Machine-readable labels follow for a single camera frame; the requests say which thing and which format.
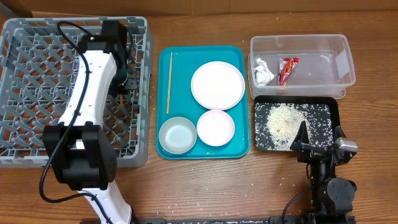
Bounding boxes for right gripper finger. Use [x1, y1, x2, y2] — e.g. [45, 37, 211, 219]
[290, 121, 311, 151]
[334, 126, 346, 139]

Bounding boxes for wooden chopstick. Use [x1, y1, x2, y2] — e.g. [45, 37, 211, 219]
[166, 52, 174, 114]
[119, 95, 123, 107]

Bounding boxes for clear white wrapper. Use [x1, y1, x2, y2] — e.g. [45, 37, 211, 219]
[254, 57, 275, 86]

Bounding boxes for red snack wrapper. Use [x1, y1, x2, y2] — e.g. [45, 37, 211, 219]
[277, 57, 300, 86]

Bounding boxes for grey bowl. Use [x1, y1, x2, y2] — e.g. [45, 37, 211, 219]
[158, 117, 197, 154]

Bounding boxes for small pink-white plate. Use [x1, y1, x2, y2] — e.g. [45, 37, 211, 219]
[197, 110, 235, 147]

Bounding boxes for large white plate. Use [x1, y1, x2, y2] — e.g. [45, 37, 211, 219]
[190, 61, 246, 110]

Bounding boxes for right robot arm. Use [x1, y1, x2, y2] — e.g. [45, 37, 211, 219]
[281, 121, 358, 224]

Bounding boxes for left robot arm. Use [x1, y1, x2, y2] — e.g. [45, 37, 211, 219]
[42, 34, 136, 223]

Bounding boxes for black tray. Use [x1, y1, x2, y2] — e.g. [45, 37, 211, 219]
[254, 95, 340, 132]

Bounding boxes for teal serving tray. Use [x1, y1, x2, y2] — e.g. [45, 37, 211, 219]
[156, 45, 250, 159]

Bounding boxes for clear plastic bin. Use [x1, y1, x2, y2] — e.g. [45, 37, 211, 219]
[248, 34, 356, 99]

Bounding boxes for grey dish rack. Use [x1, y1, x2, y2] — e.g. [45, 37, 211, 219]
[1, 16, 154, 168]

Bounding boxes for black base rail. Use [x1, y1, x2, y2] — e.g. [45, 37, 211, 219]
[80, 215, 356, 224]

